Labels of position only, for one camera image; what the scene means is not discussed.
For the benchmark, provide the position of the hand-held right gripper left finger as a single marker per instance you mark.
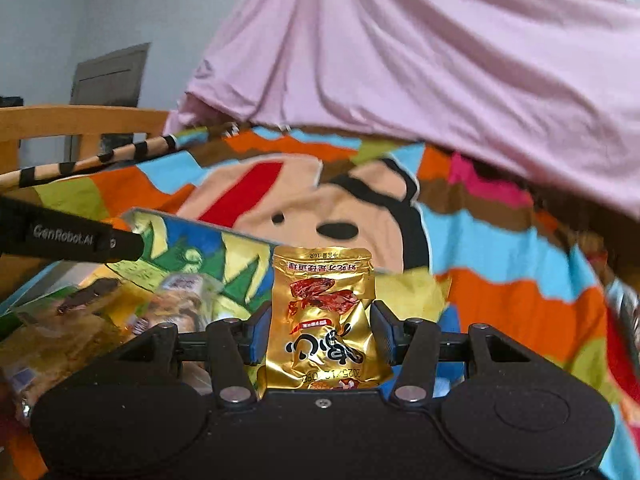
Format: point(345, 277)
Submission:
point(257, 337)

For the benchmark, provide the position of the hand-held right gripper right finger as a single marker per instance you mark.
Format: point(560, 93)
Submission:
point(384, 332)

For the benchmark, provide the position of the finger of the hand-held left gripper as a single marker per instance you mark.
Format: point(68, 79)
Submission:
point(127, 245)

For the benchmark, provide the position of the gold foil snack packet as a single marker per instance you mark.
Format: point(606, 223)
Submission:
point(325, 320)

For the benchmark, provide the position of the small clear snack packet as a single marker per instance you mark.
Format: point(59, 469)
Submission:
point(87, 297)

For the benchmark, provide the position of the metal box with dragon drawing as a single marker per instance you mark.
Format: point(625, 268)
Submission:
point(200, 255)

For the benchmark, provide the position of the brown patterned rolled cloth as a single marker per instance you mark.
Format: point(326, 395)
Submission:
point(100, 157)

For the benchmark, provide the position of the black plastic crate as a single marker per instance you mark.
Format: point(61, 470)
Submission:
point(10, 101)

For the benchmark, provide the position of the grey wooden door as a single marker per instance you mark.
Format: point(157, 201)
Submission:
point(110, 75)

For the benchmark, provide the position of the white maroon floral cloth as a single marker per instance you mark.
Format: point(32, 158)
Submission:
point(625, 310)

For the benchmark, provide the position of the pink bed sheet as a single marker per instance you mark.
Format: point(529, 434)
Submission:
point(425, 60)

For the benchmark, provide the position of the wooden bed rail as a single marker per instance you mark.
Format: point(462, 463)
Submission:
point(75, 120)

